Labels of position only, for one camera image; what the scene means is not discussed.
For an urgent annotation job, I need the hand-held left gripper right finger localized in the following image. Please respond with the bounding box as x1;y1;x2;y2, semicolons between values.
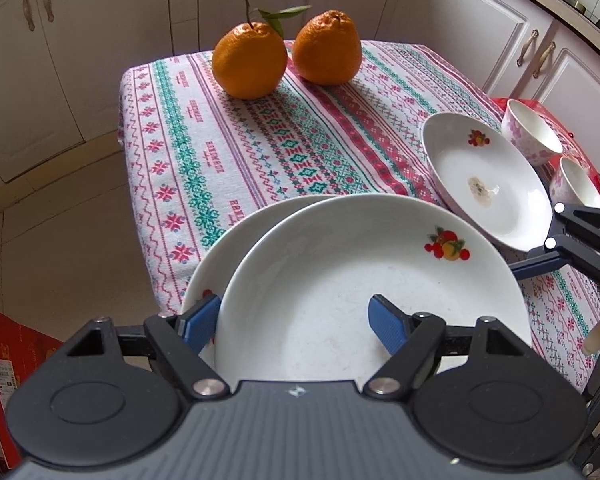
362;294;536;401

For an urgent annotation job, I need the beige kitchen countertop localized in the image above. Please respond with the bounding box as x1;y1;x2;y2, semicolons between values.
450;0;600;68

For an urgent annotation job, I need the red plastic bag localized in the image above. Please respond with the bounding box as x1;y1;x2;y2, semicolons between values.
490;96;600;201

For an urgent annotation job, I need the white bowl pink floral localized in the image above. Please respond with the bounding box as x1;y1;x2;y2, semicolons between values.
549;156;600;211
501;99;564;167

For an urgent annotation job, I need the orange with stem and leaf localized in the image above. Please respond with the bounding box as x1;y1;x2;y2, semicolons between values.
211;0;312;100

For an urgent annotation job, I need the patterned striped tablecloth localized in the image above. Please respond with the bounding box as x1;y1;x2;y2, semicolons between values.
116;40;600;396

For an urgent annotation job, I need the orange without leaf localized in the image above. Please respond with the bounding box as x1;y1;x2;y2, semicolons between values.
292;9;363;86

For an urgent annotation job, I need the red cardboard box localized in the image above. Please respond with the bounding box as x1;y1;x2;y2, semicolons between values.
0;300;66;471

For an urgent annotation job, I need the stained white plate fruit print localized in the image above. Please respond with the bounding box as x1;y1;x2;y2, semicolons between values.
421;112;553;252

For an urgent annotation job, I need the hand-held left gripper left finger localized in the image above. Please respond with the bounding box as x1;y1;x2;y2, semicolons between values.
60;294;231;401

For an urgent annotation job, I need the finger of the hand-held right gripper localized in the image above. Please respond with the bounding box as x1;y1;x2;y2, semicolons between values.
510;236;600;292
552;201;600;256

